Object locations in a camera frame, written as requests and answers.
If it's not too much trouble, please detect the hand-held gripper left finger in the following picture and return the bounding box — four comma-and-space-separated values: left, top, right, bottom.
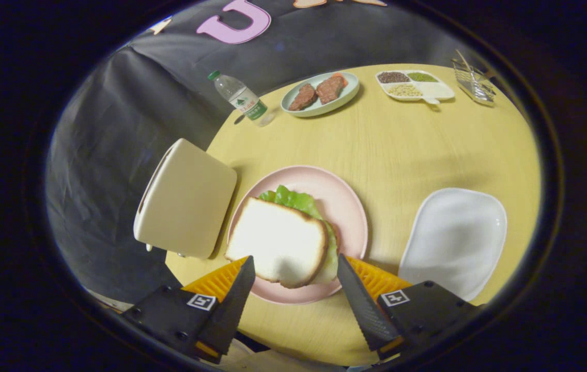
120, 255, 256, 365

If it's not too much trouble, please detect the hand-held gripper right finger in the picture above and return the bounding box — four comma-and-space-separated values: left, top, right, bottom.
337, 253, 480, 357

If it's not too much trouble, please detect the plain white bread slice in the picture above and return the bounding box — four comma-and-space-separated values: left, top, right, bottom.
224, 197, 329, 289

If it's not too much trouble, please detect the green lettuce leaf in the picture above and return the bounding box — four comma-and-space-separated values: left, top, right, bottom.
258, 185, 339, 284

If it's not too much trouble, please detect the person's beige clothing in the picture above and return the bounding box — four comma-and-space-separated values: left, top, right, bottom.
216, 341, 346, 372

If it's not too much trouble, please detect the white rounded plate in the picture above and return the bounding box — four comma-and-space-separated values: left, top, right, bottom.
398, 188, 508, 302

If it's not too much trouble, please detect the pink round plate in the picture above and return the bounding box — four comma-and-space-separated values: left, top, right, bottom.
227, 165, 369, 305

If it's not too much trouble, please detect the white toaster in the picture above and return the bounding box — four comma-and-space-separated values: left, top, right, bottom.
133, 138, 238, 259

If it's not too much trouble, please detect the pale green oval plate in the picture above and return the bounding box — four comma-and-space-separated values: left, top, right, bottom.
280, 71, 360, 118

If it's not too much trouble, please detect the black backdrop cloth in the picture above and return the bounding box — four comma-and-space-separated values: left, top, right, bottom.
45, 0, 480, 305

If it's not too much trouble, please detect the clear water bottle green cap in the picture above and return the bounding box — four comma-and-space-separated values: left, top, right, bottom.
207, 70, 276, 128

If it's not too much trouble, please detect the brown meat piece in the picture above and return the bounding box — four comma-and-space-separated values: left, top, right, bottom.
316, 75, 345, 104
288, 84, 318, 111

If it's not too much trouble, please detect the pile of yellow beans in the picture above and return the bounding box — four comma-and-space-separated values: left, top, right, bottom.
388, 84, 422, 98

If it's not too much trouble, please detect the white divided dish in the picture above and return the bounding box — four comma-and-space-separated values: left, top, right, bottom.
375, 70, 455, 105

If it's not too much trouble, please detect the wooden stick utensil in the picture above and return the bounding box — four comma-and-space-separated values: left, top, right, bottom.
455, 49, 477, 78

